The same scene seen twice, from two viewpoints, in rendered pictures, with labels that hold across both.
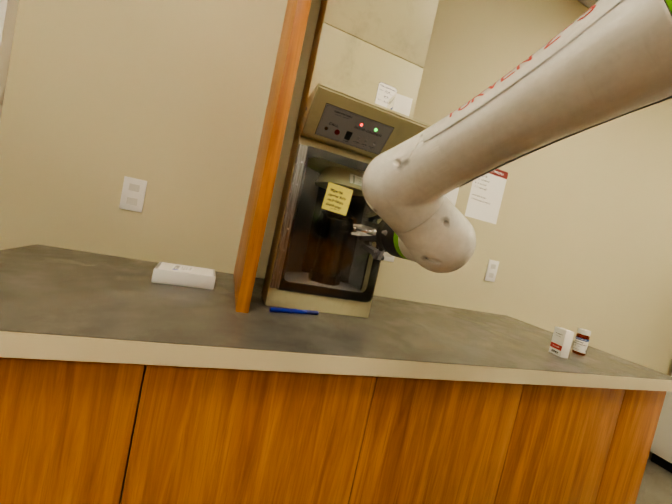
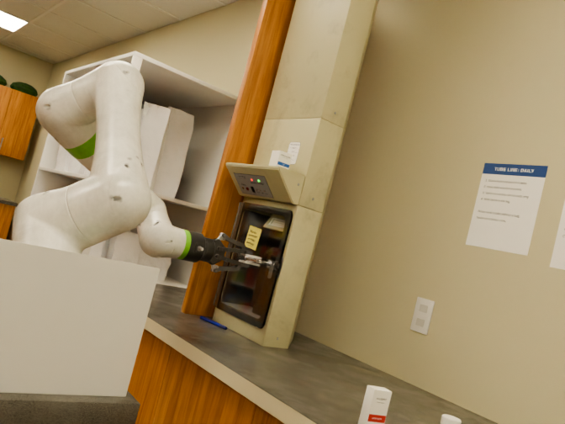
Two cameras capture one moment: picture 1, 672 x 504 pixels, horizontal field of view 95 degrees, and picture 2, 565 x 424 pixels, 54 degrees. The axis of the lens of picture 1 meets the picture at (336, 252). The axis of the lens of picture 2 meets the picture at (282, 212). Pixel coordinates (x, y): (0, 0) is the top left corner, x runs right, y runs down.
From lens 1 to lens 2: 1.86 m
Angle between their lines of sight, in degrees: 72
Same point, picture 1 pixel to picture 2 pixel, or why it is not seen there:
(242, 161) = not seen: hidden behind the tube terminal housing
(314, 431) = (145, 374)
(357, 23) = (281, 109)
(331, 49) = (266, 134)
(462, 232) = (142, 229)
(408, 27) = (312, 93)
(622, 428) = not seen: outside the picture
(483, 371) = (210, 362)
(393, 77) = (298, 135)
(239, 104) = not seen: hidden behind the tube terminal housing
